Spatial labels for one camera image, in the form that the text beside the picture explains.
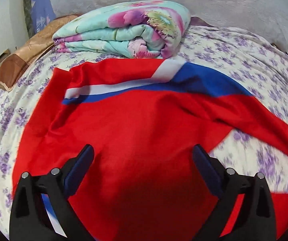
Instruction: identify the red track pants striped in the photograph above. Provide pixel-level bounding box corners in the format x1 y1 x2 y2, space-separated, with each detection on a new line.
12 58 288 240

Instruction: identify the purple floral bed sheet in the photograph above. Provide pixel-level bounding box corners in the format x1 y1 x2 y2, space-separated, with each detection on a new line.
0 26 288 235

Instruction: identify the floral turquoise folded quilt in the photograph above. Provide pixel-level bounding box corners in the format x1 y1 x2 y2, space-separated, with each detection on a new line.
53 0 191 59

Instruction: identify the blue hanging poster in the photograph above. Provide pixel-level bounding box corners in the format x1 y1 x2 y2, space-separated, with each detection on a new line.
31 0 56 33

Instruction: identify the brown satin pillow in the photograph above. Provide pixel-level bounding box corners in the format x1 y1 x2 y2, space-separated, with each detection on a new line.
0 14 78 92

